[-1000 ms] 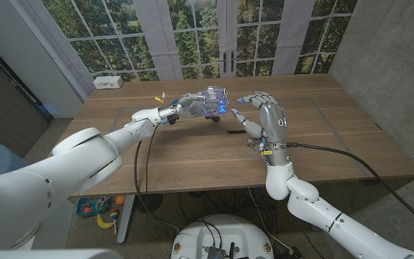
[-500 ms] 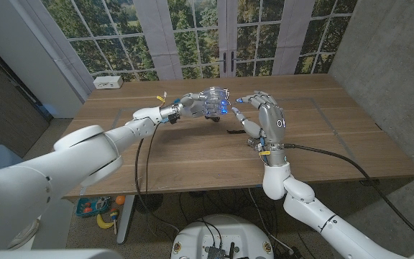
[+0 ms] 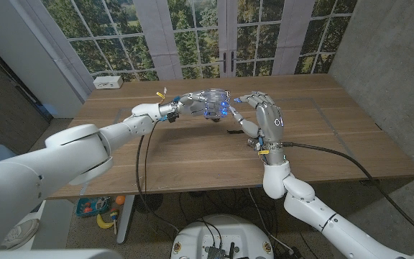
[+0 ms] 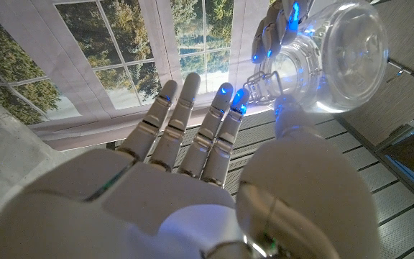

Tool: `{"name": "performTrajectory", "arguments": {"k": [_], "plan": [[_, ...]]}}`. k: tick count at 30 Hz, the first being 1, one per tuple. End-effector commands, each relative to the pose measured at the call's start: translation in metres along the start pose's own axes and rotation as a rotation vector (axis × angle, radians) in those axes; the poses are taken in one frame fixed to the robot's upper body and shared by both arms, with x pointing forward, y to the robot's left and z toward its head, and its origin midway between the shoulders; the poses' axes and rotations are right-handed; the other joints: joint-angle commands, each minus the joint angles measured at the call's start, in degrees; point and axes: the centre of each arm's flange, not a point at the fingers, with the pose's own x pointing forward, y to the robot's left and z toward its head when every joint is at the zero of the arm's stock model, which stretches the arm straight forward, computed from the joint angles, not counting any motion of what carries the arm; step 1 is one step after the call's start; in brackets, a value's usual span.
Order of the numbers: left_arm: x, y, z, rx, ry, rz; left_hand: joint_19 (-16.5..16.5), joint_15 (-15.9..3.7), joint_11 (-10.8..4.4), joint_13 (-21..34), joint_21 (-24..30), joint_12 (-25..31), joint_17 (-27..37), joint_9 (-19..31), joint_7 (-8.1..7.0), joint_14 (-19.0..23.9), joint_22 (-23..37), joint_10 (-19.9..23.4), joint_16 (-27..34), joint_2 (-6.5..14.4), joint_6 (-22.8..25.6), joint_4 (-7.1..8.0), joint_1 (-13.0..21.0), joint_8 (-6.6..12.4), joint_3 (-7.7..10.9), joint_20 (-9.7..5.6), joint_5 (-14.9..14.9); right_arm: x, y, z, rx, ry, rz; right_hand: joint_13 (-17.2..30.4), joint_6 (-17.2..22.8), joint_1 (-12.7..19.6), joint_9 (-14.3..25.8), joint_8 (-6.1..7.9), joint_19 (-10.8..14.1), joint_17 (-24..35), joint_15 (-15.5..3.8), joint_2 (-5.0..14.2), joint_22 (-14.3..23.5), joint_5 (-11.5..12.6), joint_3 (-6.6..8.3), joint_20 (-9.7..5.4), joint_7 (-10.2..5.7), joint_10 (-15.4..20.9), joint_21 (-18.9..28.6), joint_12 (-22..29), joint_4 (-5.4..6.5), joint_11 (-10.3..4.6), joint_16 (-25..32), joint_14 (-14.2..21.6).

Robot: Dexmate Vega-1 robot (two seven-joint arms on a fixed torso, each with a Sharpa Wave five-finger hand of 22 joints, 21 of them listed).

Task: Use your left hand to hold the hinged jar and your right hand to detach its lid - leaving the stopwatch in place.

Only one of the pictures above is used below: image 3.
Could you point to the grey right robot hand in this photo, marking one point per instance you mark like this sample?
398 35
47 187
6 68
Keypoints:
270 122

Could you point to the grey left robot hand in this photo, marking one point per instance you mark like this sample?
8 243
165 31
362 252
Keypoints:
192 106

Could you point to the clear hinged glass jar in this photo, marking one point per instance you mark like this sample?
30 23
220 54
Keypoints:
214 99

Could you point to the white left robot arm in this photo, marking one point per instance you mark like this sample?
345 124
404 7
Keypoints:
49 169

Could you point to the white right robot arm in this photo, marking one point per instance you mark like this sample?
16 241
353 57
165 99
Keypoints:
315 212

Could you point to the printed window backdrop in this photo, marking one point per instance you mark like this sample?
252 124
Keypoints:
192 43

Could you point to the white power outlet box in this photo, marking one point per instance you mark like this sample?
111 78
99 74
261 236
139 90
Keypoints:
108 82

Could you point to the black round fan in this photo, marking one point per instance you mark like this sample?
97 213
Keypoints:
149 203

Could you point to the white robot torso base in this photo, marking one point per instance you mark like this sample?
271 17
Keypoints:
225 230

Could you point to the orange ball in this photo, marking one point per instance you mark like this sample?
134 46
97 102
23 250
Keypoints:
120 200

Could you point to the colourful toy maraca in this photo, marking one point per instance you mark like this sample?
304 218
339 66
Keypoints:
114 216

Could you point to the white table leg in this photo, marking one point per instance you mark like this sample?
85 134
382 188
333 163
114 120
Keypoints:
124 226

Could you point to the teal toy tray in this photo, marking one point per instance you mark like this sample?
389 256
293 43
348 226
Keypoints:
92 206

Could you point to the yellow toy banana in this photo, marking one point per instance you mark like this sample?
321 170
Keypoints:
102 223

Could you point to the white robot head rim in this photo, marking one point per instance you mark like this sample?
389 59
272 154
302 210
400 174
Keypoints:
49 254

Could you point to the white sneaker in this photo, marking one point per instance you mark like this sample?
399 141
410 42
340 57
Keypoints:
20 232

